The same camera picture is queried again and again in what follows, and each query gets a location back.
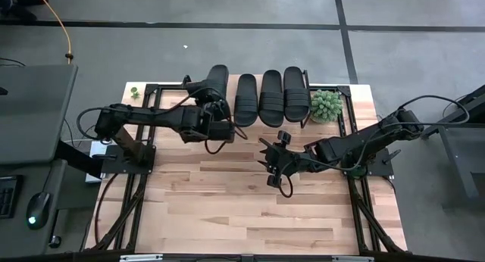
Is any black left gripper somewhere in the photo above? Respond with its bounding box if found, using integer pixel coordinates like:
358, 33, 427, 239
178, 80, 236, 144

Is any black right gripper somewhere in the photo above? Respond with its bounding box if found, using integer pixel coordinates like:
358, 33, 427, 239
257, 129, 320, 189

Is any black rubber slide sandal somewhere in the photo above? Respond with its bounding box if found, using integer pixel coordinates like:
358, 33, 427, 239
233, 73, 260, 128
283, 66, 311, 123
258, 69, 285, 129
204, 64, 230, 108

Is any green artificial plant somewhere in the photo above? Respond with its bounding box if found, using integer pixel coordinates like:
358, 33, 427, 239
309, 89, 345, 124

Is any white power box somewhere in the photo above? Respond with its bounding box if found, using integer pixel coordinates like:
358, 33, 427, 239
85, 140, 108, 184

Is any dark grey desk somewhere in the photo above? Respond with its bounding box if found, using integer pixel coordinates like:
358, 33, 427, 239
0, 158, 100, 257

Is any grey desk panel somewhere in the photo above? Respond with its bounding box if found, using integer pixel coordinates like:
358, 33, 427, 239
0, 64, 80, 167

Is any black desk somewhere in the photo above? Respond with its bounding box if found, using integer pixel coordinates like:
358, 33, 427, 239
419, 83, 485, 211

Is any black computer mouse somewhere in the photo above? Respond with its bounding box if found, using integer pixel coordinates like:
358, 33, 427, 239
25, 191, 52, 231

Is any black chair base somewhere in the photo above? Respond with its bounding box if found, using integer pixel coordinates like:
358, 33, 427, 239
0, 0, 49, 23

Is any black keyboard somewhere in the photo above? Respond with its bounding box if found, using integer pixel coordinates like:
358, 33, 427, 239
0, 174, 20, 220

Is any wooden shelf with black frame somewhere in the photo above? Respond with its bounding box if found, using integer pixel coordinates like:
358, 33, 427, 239
204, 68, 316, 130

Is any black metal rig frame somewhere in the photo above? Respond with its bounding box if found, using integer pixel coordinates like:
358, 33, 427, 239
81, 74, 408, 255

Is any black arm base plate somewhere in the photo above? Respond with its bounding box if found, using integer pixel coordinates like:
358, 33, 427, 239
101, 143, 157, 176
338, 145, 396, 179

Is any silver metal bracket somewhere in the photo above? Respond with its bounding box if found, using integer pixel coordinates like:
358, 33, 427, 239
119, 254, 164, 262
331, 255, 375, 262

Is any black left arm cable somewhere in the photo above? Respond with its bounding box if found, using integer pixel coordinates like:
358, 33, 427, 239
77, 106, 115, 142

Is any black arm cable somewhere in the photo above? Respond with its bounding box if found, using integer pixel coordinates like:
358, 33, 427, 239
77, 106, 115, 142
396, 95, 471, 131

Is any yellow cable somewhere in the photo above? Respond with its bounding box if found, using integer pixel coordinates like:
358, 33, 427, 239
34, 0, 74, 65

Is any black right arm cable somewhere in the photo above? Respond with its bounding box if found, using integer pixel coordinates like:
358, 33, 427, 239
396, 95, 471, 131

